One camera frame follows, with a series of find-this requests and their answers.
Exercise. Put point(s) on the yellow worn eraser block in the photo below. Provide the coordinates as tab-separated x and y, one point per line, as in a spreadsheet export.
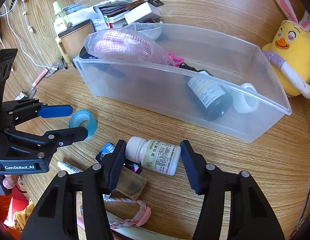
130	185

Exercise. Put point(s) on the person's left hand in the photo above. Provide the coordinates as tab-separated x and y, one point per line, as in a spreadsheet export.
10	181

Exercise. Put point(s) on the yellow chick plush toy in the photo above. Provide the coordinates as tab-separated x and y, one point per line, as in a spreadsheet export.
289	52

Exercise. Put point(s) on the blue Max blade box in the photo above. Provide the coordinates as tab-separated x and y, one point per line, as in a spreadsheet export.
109	148

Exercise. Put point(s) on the white bowl of beads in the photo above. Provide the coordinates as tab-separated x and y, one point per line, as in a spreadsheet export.
151	30

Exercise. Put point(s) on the stack of papers and books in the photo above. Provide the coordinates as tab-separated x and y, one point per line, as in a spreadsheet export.
106	14

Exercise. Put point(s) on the white small box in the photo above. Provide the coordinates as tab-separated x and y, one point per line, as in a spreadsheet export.
142	13

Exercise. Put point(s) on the white bandage roll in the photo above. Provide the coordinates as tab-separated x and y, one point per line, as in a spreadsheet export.
243	103

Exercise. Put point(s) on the dark glass dropper bottle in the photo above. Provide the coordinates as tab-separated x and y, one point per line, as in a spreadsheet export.
212	100

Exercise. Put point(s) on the green spray bottle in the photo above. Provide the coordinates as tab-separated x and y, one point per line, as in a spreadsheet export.
61	19

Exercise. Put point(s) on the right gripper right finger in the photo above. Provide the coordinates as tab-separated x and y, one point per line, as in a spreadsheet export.
251	216

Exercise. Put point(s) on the blue tape roll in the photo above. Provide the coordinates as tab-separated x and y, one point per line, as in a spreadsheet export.
84	116

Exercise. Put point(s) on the clear plastic storage bin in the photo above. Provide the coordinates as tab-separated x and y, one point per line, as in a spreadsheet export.
230	62

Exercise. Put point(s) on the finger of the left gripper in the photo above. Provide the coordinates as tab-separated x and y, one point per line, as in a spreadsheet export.
55	111
65	137

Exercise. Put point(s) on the white pill bottle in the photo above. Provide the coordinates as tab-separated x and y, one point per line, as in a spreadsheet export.
154	155

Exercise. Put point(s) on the white ointment tube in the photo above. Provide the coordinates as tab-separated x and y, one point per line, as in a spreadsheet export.
70	169

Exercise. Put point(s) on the braided pink rope keychain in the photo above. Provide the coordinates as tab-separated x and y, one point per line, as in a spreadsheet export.
140	218

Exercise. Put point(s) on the pink scissors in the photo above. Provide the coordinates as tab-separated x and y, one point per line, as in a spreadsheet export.
177	60

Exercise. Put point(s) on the brown mug with lid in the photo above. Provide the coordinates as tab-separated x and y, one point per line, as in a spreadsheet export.
70	41

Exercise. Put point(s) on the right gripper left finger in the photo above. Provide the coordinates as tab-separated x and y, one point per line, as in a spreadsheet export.
55	216

